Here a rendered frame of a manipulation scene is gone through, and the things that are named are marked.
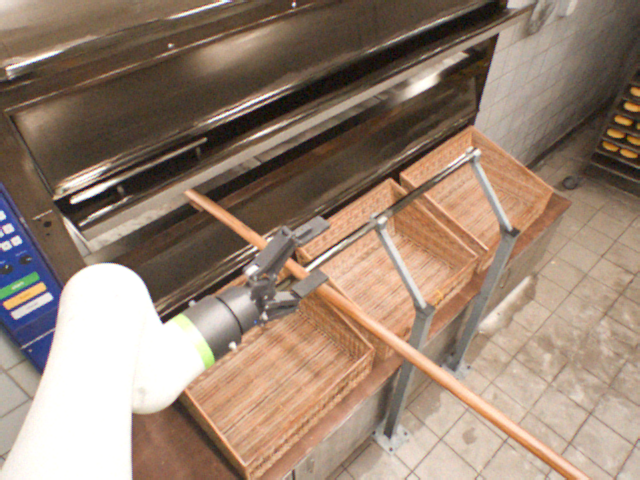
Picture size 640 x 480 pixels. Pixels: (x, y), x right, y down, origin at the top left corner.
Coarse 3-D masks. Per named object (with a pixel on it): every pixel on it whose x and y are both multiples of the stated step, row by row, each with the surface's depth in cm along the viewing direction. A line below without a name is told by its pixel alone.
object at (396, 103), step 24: (456, 72) 195; (408, 96) 181; (360, 120) 169; (312, 144) 159; (336, 144) 164; (264, 168) 150; (288, 168) 153; (216, 192) 142; (240, 192) 144; (168, 216) 135; (192, 216) 135; (120, 240) 128; (144, 240) 128; (120, 264) 126
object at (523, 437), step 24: (192, 192) 138; (216, 216) 133; (264, 240) 124; (288, 264) 119; (360, 312) 109; (384, 336) 105; (408, 360) 102; (456, 384) 97; (480, 408) 93; (504, 432) 91; (528, 432) 90; (552, 456) 87
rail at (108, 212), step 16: (512, 16) 172; (480, 32) 162; (448, 48) 154; (416, 64) 146; (368, 80) 136; (384, 80) 139; (336, 96) 130; (352, 96) 133; (304, 112) 124; (320, 112) 127; (272, 128) 119; (288, 128) 122; (240, 144) 114; (208, 160) 110; (224, 160) 112; (176, 176) 106; (144, 192) 102; (112, 208) 98; (128, 208) 101; (80, 224) 95; (96, 224) 97
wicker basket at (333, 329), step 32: (224, 288) 158; (288, 320) 181; (320, 320) 174; (256, 352) 171; (288, 352) 171; (352, 352) 168; (192, 384) 162; (256, 384) 163; (288, 384) 163; (320, 384) 163; (352, 384) 160; (224, 416) 155; (256, 416) 155; (288, 416) 155; (320, 416) 154; (224, 448) 141; (256, 448) 148; (288, 448) 148
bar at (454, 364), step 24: (456, 168) 152; (480, 168) 160; (384, 216) 136; (504, 216) 163; (384, 240) 137; (504, 240) 165; (312, 264) 123; (504, 264) 174; (288, 288) 119; (408, 288) 140; (432, 312) 140; (480, 312) 194; (456, 360) 223; (408, 384) 171; (384, 432) 207; (408, 432) 209
